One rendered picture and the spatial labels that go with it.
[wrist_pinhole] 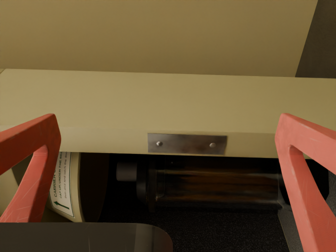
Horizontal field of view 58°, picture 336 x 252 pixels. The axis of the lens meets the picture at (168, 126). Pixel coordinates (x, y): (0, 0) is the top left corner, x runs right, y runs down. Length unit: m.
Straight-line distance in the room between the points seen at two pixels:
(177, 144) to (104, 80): 0.12
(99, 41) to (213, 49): 0.25
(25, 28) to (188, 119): 0.53
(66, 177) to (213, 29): 0.45
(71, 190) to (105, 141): 0.11
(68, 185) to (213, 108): 0.19
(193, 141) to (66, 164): 0.16
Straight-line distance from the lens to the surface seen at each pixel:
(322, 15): 0.66
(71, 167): 0.37
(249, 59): 0.72
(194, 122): 0.28
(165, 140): 0.27
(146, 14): 0.67
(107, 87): 0.33
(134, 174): 0.42
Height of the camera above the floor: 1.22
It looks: level
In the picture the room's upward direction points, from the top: 88 degrees counter-clockwise
